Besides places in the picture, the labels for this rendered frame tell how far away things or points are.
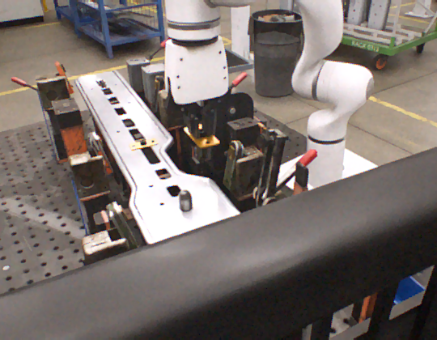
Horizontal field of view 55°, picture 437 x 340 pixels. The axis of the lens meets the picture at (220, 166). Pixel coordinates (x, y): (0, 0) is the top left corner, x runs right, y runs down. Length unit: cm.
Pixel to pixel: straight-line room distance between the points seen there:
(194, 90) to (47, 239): 92
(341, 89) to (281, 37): 264
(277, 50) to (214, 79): 319
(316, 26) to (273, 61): 283
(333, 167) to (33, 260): 98
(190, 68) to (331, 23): 52
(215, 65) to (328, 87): 58
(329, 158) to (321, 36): 41
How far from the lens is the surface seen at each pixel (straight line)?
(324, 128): 129
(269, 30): 381
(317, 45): 114
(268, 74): 398
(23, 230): 156
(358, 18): 541
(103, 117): 148
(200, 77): 69
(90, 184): 120
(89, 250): 87
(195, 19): 65
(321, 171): 138
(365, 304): 75
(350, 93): 121
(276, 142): 83
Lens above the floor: 161
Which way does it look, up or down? 33 degrees down
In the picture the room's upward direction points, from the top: 2 degrees counter-clockwise
